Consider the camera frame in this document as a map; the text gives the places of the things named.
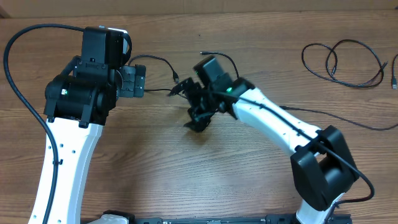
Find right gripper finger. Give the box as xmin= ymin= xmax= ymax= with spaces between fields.
xmin=183 ymin=112 xmax=214 ymax=133
xmin=168 ymin=78 xmax=197 ymax=96

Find black USB cable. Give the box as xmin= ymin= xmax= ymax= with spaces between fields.
xmin=279 ymin=52 xmax=398 ymax=131
xmin=300 ymin=39 xmax=389 ymax=88
xmin=127 ymin=51 xmax=240 ymax=100

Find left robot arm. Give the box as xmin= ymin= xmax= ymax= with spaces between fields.
xmin=29 ymin=27 xmax=146 ymax=223

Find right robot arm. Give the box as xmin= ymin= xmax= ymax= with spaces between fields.
xmin=170 ymin=56 xmax=359 ymax=223

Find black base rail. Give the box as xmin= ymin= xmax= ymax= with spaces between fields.
xmin=76 ymin=214 xmax=354 ymax=224

